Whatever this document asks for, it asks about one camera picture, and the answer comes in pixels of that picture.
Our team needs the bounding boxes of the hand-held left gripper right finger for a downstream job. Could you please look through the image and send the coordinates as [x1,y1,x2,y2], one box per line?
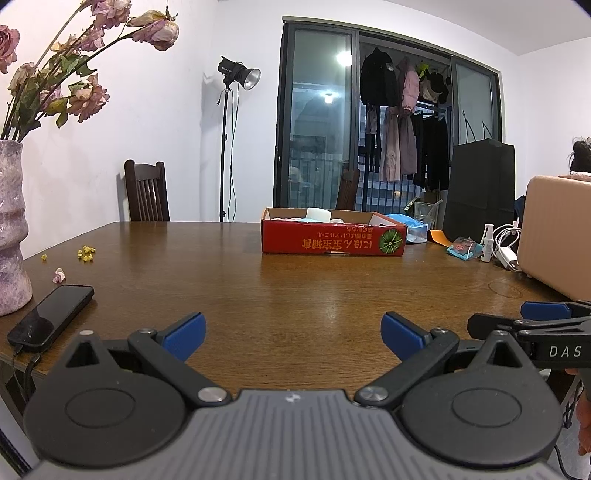
[355,311,534,409]

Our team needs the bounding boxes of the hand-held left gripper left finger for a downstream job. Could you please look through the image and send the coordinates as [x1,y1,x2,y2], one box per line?
[65,312,232,408]

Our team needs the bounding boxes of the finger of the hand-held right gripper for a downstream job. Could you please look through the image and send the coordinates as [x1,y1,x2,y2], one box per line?
[467,314,591,343]
[520,300,591,320]

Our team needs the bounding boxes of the red cardboard box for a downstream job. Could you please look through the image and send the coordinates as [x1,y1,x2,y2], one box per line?
[261,207,408,256]

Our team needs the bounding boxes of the person's right hand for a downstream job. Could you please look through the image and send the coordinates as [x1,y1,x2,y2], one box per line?
[566,368,591,455]

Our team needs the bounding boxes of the tan hard case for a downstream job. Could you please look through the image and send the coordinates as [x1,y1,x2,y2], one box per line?
[516,174,591,302]

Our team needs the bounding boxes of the light blue snack packet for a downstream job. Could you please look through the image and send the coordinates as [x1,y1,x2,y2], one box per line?
[446,236,485,260]

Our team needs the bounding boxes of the white spray bottle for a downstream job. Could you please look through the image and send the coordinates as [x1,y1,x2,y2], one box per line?
[480,224,496,263]

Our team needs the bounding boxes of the blue plastic packet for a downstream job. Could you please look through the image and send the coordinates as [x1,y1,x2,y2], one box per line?
[384,213,430,244]

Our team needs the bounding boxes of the clear glass cup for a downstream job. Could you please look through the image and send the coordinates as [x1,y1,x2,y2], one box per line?
[412,202,438,230]

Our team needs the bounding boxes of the scattered yellow petals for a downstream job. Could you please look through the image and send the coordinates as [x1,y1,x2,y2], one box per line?
[41,247,98,262]

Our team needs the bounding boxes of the black smartphone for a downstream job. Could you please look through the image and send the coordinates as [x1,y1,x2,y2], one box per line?
[7,285,95,354]

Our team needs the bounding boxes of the black paper bag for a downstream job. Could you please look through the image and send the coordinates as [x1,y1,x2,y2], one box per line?
[442,113,516,232]

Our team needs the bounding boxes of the brown wooden chair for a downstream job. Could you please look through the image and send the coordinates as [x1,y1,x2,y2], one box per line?
[335,168,362,212]

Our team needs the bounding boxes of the dark wooden dining chair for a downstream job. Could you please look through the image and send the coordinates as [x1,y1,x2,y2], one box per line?
[124,159,171,222]

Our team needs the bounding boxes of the black hanging trousers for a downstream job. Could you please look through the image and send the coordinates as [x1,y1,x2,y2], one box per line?
[411,111,451,191]

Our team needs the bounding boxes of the mauve hanging coat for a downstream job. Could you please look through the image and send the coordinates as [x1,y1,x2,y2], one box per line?
[379,107,417,182]

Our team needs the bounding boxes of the pink textured vase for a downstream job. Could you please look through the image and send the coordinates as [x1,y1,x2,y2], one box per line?
[0,140,34,317]

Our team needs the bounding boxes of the black hanging hat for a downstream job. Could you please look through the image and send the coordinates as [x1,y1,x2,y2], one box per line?
[425,71,453,104]

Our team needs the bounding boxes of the pink hanging jacket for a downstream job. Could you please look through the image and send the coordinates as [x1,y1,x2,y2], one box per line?
[398,58,421,114]

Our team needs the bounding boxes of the hanging clothes rack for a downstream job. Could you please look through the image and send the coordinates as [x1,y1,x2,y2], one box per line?
[273,16,504,215]

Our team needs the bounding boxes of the black hanging jacket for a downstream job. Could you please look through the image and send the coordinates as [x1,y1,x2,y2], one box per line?
[360,47,400,108]

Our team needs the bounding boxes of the studio light on stand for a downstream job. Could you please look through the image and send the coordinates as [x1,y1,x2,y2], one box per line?
[217,56,262,223]

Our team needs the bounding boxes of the dried pink flowers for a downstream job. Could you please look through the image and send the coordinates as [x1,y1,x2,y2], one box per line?
[0,0,180,141]

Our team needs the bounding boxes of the white charger with cable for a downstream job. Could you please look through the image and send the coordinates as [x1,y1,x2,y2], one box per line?
[492,224,522,271]

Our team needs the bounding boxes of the black phone cable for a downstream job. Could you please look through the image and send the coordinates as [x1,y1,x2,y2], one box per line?
[11,344,43,407]

